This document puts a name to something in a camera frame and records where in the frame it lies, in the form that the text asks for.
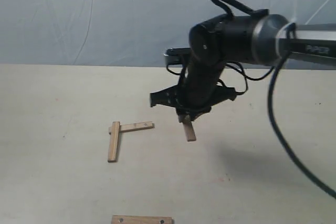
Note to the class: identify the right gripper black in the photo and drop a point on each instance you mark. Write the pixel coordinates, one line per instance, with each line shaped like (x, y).
(172, 98)

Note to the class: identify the wooden stick with holes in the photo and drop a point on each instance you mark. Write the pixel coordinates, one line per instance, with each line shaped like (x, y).
(136, 126)

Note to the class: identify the right robot arm silver black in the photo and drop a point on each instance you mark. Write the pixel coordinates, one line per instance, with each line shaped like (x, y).
(245, 39)

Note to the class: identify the grey-blue backdrop sheet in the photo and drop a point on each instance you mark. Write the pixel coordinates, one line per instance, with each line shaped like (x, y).
(120, 32)

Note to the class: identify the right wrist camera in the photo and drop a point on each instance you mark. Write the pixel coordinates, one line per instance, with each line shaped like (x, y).
(177, 56)

